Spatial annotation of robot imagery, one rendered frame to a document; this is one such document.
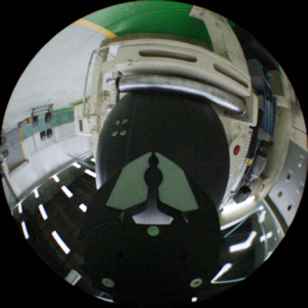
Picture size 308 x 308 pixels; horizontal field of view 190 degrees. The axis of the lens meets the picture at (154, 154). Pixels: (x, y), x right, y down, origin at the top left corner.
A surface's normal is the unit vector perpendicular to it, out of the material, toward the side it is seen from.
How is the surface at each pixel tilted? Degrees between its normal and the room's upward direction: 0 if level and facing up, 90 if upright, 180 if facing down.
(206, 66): 90
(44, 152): 90
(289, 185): 90
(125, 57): 90
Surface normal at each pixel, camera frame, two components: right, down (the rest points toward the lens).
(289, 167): -1.00, -0.05
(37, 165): 0.95, 0.18
